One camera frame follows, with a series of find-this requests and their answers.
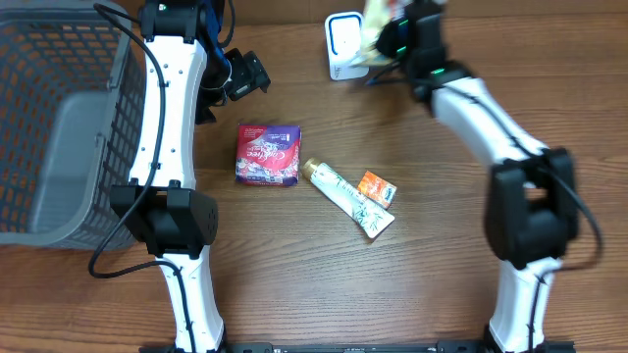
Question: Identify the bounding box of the yellow white snack bag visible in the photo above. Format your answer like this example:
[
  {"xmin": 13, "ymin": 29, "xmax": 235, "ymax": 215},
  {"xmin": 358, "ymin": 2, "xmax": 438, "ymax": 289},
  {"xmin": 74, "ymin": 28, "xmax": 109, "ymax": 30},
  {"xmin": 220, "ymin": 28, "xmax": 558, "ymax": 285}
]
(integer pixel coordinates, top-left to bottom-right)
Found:
[{"xmin": 349, "ymin": 0, "xmax": 410, "ymax": 67}]

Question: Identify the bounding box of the red purple pad pack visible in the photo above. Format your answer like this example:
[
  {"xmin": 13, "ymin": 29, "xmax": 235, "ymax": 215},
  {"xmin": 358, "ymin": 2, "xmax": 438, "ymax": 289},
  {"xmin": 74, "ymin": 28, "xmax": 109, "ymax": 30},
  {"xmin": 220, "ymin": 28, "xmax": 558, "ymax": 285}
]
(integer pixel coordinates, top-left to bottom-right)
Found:
[{"xmin": 235, "ymin": 125, "xmax": 301, "ymax": 186}]

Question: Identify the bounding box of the orange tissue pack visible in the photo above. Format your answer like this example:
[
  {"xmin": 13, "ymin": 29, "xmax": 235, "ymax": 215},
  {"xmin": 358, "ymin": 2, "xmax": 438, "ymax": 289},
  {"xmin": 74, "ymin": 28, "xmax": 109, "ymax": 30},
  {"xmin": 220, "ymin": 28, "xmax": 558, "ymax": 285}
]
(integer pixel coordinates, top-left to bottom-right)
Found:
[{"xmin": 357, "ymin": 171, "xmax": 397, "ymax": 209}]

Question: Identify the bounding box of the white Pantene tube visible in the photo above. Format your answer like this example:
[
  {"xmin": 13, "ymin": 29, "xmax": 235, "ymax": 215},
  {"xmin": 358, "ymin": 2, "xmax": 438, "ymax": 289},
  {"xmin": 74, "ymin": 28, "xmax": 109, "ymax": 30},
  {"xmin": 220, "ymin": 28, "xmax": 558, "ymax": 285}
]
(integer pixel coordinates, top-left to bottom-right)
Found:
[{"xmin": 301, "ymin": 158, "xmax": 394, "ymax": 239}]

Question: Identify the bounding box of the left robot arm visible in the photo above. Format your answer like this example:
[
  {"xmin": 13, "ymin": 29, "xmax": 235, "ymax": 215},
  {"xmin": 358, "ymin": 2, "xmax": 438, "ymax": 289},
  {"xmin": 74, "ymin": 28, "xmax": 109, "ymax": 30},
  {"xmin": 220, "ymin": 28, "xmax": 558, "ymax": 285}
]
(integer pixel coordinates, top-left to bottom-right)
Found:
[{"xmin": 110, "ymin": 1, "xmax": 271, "ymax": 352}]

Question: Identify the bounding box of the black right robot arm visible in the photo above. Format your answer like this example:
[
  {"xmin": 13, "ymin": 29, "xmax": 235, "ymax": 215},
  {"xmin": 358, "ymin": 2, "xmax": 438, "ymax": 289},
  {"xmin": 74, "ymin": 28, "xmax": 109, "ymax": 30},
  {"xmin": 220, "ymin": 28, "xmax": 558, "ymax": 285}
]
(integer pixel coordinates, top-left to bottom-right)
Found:
[{"xmin": 376, "ymin": 1, "xmax": 579, "ymax": 352}]

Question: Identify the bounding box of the white barcode scanner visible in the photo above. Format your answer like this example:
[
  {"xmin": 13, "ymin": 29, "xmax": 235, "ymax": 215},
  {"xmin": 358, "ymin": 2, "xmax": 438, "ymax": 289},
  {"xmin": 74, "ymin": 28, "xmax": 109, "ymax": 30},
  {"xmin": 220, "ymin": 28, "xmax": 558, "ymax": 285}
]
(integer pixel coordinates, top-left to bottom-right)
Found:
[{"xmin": 324, "ymin": 12, "xmax": 369, "ymax": 80}]

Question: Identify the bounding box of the dark grey plastic basket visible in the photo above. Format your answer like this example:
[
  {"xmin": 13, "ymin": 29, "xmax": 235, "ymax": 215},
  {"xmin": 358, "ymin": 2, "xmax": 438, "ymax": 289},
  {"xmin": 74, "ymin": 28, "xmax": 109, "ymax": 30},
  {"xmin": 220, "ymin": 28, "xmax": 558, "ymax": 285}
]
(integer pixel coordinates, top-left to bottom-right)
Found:
[{"xmin": 1, "ymin": 1, "xmax": 145, "ymax": 250}]

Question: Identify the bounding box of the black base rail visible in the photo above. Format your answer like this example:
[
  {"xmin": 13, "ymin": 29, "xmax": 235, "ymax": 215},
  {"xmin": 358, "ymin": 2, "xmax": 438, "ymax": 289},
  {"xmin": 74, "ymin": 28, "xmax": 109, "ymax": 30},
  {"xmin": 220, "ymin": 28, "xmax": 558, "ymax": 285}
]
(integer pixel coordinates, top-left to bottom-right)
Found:
[{"xmin": 138, "ymin": 340, "xmax": 576, "ymax": 353}]

